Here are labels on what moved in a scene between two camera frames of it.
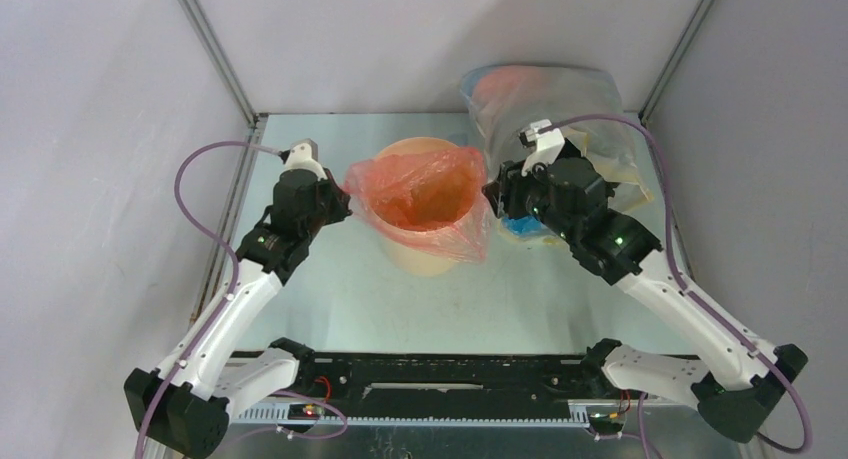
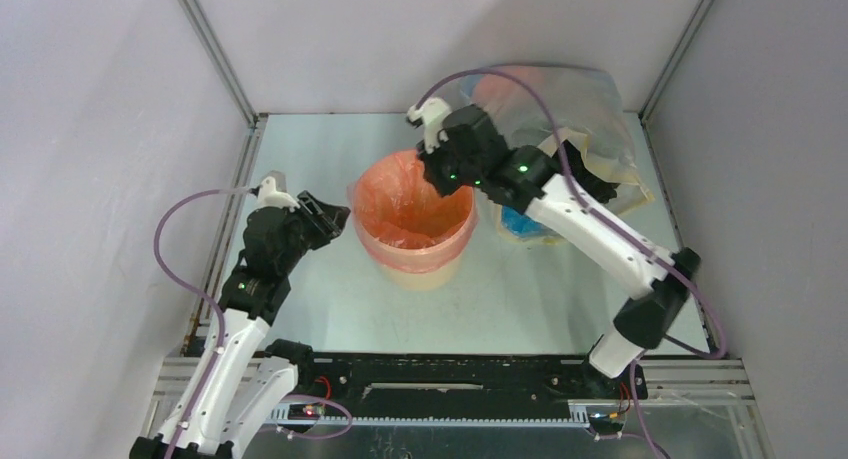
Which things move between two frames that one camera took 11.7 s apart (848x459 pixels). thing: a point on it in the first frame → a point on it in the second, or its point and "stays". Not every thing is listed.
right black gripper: (501, 195) → (436, 166)
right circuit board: (606, 423) stays
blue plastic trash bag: (525, 225) stays
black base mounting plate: (456, 378) stays
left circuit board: (308, 411) stays
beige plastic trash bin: (405, 259) → (421, 280)
